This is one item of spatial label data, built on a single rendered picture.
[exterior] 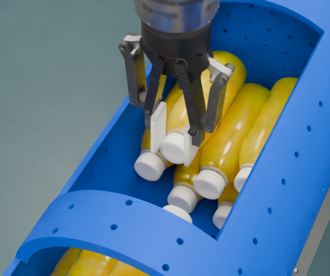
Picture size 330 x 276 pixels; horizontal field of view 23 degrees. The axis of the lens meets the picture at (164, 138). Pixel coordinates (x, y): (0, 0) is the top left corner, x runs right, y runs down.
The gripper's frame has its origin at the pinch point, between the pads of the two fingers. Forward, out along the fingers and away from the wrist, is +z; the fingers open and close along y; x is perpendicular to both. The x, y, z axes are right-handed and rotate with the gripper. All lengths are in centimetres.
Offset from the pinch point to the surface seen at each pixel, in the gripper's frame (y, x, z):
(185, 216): 6.5, -11.2, -1.3
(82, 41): -86, 112, 113
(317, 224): 18.0, 13.6, 26.3
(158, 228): 7.0, -18.9, -9.6
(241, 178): 9.3, -0.5, 3.0
